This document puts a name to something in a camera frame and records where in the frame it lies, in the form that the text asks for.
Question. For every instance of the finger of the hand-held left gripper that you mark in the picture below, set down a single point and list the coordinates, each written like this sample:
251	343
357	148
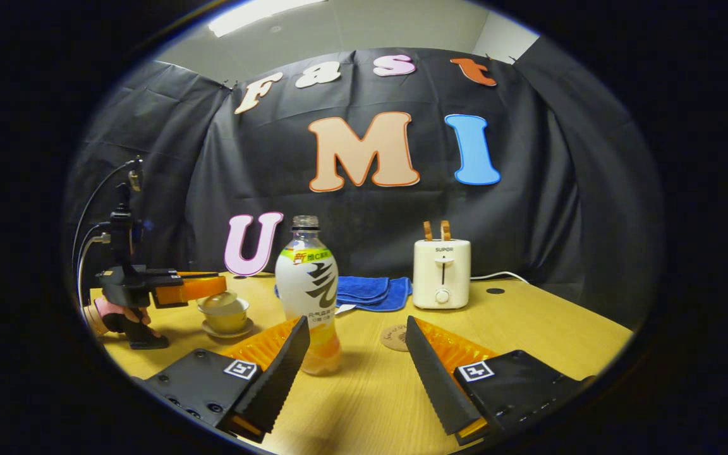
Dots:
193	274
200	289

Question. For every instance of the white toaster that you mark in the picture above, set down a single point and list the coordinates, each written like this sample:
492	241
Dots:
441	272

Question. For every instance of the cream teacup lid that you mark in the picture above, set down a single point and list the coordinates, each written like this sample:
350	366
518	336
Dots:
220	301

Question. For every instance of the round cork coaster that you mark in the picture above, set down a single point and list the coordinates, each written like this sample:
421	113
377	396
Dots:
394	338

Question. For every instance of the clear water bottle white label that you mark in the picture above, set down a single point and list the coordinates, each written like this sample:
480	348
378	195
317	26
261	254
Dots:
307	284

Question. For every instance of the toast bread slice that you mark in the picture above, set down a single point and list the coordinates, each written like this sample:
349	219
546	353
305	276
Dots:
428	231
445	230

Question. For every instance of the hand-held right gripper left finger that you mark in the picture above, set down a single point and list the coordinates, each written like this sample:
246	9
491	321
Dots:
279	373

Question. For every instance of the cream ceramic saucer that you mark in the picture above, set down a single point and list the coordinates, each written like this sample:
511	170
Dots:
241	331

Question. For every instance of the blue folded towel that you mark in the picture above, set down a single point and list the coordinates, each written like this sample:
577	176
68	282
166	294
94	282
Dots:
373	292

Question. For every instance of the black backdrop cloth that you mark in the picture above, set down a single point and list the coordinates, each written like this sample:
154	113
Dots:
389	215

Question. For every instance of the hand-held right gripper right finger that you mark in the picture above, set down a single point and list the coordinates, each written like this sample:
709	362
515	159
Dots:
436	379

